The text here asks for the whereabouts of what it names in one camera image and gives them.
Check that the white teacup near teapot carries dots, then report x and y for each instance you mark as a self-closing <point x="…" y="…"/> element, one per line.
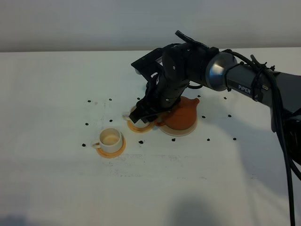
<point x="139" y="124"/>

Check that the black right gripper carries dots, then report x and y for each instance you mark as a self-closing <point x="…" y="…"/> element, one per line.
<point x="168" y="71"/>

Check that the white teacup front left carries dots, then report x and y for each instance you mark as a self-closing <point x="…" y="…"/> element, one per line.
<point x="110" y="140"/>

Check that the wooden coaster front left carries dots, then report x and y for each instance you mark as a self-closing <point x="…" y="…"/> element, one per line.
<point x="110" y="153"/>

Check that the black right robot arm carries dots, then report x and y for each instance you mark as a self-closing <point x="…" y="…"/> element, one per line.
<point x="277" y="90"/>

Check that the round beige teapot tray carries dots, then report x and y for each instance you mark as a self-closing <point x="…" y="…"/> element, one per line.
<point x="178" y="133"/>

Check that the brown clay teapot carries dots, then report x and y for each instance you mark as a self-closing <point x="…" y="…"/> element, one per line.
<point x="182" y="116"/>

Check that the wooden coaster near teapot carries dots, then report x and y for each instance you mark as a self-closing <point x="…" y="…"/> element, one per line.
<point x="140" y="130"/>

